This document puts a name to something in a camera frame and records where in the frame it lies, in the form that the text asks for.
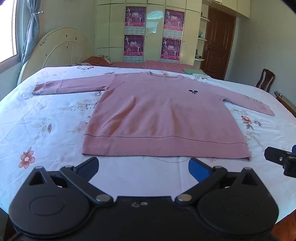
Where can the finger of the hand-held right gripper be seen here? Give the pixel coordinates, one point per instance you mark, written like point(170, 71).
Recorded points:
point(275, 155)

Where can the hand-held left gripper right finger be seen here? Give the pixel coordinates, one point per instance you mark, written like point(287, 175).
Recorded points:
point(196, 167)

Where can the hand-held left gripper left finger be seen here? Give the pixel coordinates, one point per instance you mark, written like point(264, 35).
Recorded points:
point(88, 166)

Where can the pink knit sweater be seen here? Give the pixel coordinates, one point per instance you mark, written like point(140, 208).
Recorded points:
point(157, 115)

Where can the white floral bed sheet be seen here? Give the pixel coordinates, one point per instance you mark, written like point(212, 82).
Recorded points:
point(46, 129)

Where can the wooden board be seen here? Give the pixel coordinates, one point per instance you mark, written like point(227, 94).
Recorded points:
point(285, 100)

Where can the dark wooden chair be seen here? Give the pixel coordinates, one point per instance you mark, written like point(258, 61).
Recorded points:
point(266, 80)

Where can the folded green cloth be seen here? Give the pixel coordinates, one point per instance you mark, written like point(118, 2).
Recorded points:
point(193, 71)

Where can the floral patchwork pillow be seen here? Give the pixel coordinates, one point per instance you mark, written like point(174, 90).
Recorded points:
point(75, 64)

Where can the orange striped pillow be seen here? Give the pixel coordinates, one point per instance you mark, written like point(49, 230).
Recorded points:
point(96, 61)

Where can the leaf print pillow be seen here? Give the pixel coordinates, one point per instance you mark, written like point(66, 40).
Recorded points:
point(106, 58)

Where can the cream round headboard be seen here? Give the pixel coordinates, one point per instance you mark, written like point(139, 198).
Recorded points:
point(62, 46)

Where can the brown wooden door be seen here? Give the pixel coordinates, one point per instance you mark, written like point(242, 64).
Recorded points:
point(218, 44)

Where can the cream corner shelf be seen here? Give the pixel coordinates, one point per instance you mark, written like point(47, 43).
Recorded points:
point(201, 39)

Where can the cream wardrobe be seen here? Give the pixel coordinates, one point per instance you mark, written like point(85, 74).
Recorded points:
point(152, 27)

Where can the blue curtain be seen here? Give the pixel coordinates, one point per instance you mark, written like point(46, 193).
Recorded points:
point(31, 27)

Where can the cream overhead cabinet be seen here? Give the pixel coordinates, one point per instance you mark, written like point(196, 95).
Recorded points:
point(231, 7)

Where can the window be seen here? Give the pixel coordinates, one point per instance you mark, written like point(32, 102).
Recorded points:
point(8, 27)

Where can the purple wall poster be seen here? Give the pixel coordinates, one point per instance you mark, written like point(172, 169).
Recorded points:
point(170, 49)
point(174, 19)
point(135, 16)
point(134, 45)

